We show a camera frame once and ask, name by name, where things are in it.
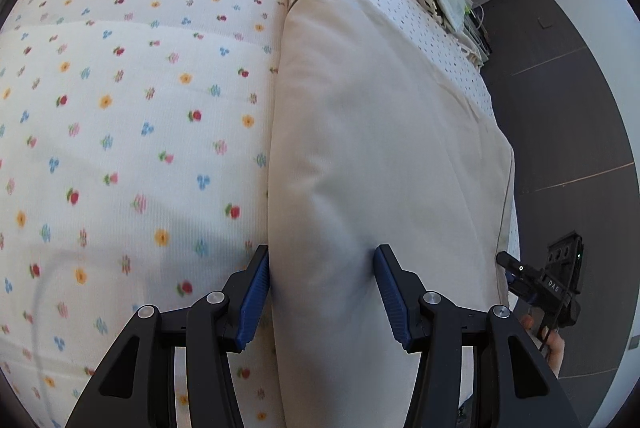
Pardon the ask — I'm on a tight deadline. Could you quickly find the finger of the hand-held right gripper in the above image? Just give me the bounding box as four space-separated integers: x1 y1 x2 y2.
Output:
505 272 541 305
496 251 543 283

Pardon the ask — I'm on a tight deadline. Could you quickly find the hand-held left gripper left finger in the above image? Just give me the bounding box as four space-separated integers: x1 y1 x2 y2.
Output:
65 244 271 428

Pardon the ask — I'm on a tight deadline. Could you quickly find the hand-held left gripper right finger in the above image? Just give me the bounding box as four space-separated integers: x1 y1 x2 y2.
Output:
372 244 581 428

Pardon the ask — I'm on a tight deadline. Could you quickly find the cream pillow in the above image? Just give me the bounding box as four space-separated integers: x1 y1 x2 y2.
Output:
267 0 516 428

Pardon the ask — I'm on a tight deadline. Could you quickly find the person's right hand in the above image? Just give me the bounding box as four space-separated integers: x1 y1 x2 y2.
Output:
520 314 566 376

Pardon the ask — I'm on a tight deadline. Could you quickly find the floral bed sheet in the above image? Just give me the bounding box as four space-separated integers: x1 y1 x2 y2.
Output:
0 0 381 428

